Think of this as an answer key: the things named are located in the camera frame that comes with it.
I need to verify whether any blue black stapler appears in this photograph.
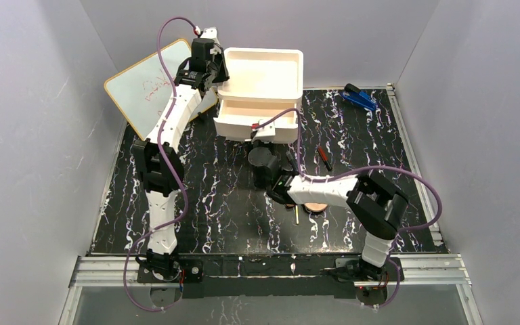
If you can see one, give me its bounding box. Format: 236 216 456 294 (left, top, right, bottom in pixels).
339 83 377 112

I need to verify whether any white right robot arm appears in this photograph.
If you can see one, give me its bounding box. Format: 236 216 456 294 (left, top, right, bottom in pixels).
248 146 409 275

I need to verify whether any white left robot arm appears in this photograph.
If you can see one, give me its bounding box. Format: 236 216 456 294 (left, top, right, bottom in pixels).
133 37 229 278

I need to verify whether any yellow framed whiteboard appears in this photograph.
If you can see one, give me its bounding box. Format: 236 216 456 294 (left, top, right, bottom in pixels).
104 39 218 139

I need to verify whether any aluminium frame rail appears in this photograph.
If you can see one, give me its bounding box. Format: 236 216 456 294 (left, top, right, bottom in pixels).
70 253 472 287

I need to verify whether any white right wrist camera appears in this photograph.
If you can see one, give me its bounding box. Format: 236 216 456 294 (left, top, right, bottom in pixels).
252 123 276 142

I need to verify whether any white plastic drawer organizer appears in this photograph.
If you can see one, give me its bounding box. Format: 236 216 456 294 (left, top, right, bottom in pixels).
217 47 304 103

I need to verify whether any white organizer drawer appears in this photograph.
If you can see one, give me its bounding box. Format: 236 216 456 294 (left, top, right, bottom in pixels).
213 100 298 144

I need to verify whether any dark double-ended makeup stick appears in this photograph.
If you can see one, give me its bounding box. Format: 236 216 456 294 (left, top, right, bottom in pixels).
286 151 299 175

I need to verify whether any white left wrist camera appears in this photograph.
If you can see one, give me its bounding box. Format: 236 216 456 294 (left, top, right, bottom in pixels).
200 27 220 45

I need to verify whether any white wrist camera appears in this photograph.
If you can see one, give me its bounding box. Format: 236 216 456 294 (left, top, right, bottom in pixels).
252 123 276 142
200 27 220 45

